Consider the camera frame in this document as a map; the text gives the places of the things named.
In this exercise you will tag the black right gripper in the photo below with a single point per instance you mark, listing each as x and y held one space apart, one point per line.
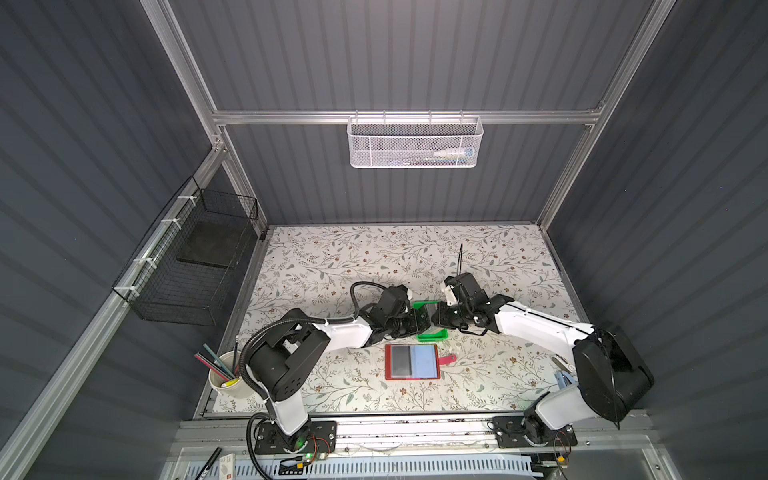
440 319

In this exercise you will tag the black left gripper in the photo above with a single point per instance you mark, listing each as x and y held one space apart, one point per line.
415 327

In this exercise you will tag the grey VIP credit card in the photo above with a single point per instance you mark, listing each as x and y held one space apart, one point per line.
400 361

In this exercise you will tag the red card holder wallet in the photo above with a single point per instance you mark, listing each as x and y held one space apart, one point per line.
425 361

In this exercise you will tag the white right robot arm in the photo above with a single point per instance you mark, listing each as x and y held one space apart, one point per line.
611 376

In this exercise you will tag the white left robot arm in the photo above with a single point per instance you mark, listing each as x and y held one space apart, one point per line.
276 361

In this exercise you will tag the green card tray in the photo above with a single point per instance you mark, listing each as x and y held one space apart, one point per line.
433 334

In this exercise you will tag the small objects at table edge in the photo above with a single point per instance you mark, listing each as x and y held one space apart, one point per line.
563 374

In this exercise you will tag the white tube in basket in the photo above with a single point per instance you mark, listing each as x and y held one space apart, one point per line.
455 153

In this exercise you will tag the white pen cup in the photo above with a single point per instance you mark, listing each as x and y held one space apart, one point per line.
224 375

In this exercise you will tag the white slotted cable duct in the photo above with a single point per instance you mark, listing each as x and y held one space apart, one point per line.
471 466

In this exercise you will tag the white wire mesh basket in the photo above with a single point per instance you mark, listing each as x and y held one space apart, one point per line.
409 142

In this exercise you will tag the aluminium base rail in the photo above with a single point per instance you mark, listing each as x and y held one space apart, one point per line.
415 433

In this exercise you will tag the black wire basket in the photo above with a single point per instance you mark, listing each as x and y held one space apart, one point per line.
192 273

